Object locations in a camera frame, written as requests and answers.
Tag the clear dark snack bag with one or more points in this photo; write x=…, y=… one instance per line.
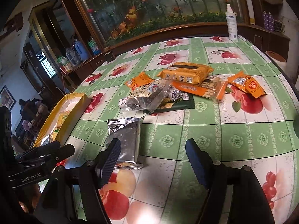
x=146, y=97

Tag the white spray bottle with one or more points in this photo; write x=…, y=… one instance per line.
x=231, y=23

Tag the large orange biscuit pack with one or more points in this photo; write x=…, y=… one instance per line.
x=186, y=72

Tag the black table object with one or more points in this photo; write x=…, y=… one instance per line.
x=109, y=56

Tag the silver foil snack bag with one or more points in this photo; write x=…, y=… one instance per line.
x=128, y=131

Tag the blue water jug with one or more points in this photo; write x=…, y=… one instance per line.
x=81, y=50

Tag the small blue white candy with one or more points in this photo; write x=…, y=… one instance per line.
x=175, y=94

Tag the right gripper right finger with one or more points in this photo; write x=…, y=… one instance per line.
x=201, y=163

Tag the orange cracker pack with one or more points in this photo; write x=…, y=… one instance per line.
x=212, y=87

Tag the small orange snack packet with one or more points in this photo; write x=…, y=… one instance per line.
x=140, y=80

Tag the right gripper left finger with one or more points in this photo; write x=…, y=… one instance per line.
x=105, y=163

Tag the purple bottles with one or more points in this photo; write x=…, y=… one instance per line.
x=268, y=21

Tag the green yellow cracker pack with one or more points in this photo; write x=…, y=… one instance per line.
x=61, y=118

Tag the wooden cabinet with flower mural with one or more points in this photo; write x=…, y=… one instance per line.
x=122, y=25

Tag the yellow-rimmed white tray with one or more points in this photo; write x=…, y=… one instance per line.
x=76, y=103

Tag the seated person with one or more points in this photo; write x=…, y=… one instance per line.
x=33, y=114

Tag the dark green snack packet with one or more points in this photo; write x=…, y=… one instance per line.
x=185, y=102

